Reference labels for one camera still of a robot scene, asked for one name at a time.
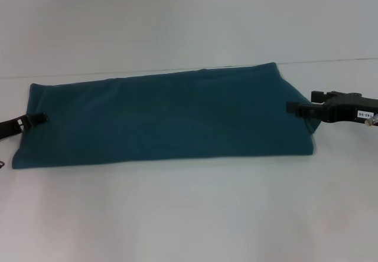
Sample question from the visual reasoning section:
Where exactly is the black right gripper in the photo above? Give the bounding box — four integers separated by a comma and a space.
285, 90, 378, 126

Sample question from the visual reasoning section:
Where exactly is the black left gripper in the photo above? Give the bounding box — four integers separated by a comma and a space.
0, 112, 50, 140

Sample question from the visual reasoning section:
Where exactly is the teal t-shirt with FREE print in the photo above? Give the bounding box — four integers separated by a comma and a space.
11, 62, 324, 170

